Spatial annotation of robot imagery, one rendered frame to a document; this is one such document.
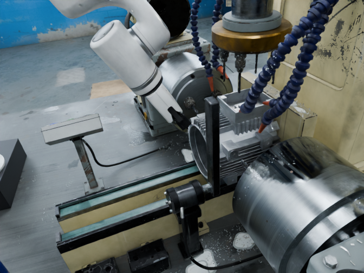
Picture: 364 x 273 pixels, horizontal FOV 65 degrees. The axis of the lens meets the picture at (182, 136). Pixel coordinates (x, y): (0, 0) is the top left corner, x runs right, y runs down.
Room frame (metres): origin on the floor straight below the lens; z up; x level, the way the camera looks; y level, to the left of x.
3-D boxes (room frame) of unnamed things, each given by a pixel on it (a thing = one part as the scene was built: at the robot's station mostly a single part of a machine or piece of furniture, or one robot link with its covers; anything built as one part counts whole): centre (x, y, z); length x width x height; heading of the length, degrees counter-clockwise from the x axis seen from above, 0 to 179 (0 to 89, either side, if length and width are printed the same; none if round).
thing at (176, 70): (1.00, -0.03, 1.04); 0.37 x 0.25 x 0.25; 18
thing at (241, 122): (0.67, -0.18, 1.11); 0.12 x 0.11 x 0.07; 108
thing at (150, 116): (1.23, 0.04, 0.99); 0.35 x 0.31 x 0.37; 18
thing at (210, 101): (0.49, -0.06, 1.12); 0.04 x 0.03 x 0.26; 108
